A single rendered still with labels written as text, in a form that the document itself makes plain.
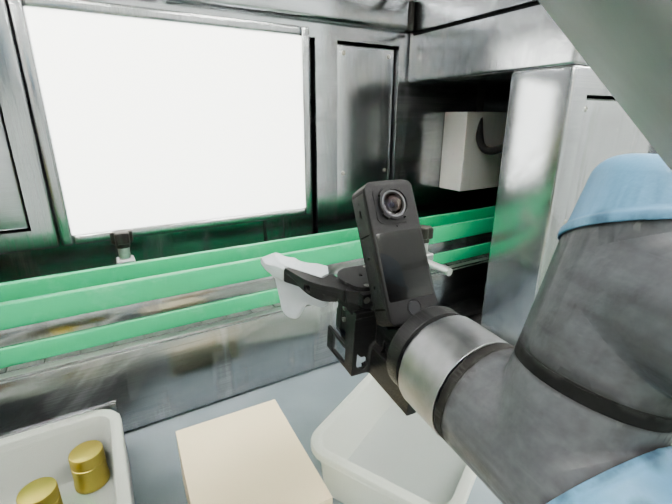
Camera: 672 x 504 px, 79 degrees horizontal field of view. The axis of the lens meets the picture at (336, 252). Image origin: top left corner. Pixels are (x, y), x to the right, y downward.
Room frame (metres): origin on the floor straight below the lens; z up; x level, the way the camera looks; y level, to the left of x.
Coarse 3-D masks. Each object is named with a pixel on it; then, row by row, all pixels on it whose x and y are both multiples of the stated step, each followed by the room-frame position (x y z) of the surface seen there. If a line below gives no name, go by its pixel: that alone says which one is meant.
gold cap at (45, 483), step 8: (40, 480) 0.32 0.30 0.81; (48, 480) 0.32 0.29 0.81; (24, 488) 0.31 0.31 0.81; (32, 488) 0.31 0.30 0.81; (40, 488) 0.31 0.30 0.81; (48, 488) 0.31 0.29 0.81; (56, 488) 0.31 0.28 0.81; (24, 496) 0.30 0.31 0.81; (32, 496) 0.30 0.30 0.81; (40, 496) 0.30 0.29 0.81; (48, 496) 0.30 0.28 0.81; (56, 496) 0.31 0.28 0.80
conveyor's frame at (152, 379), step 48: (480, 288) 0.81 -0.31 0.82; (144, 336) 0.50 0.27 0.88; (192, 336) 0.51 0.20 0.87; (240, 336) 0.54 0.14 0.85; (288, 336) 0.58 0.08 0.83; (0, 384) 0.40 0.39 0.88; (48, 384) 0.42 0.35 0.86; (96, 384) 0.44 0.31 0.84; (144, 384) 0.47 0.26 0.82; (192, 384) 0.50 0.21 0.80; (240, 384) 0.54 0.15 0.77; (0, 432) 0.39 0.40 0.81
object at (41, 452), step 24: (24, 432) 0.36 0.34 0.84; (48, 432) 0.36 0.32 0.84; (72, 432) 0.37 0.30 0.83; (96, 432) 0.38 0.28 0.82; (120, 432) 0.36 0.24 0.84; (0, 456) 0.34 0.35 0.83; (24, 456) 0.35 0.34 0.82; (48, 456) 0.36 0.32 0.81; (120, 456) 0.33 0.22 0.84; (0, 480) 0.33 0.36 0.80; (24, 480) 0.34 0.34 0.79; (72, 480) 0.36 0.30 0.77; (120, 480) 0.30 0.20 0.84
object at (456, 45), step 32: (416, 0) 0.94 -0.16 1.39; (448, 0) 0.87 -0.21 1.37; (480, 0) 0.80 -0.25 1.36; (512, 0) 0.74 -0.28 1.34; (416, 32) 0.94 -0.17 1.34; (448, 32) 0.86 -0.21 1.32; (480, 32) 0.79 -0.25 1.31; (512, 32) 0.74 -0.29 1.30; (544, 32) 0.69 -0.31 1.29; (416, 64) 0.93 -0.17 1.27; (448, 64) 0.85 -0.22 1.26; (480, 64) 0.79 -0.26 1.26; (512, 64) 0.73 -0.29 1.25; (544, 64) 0.68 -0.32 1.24; (576, 64) 0.64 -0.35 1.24
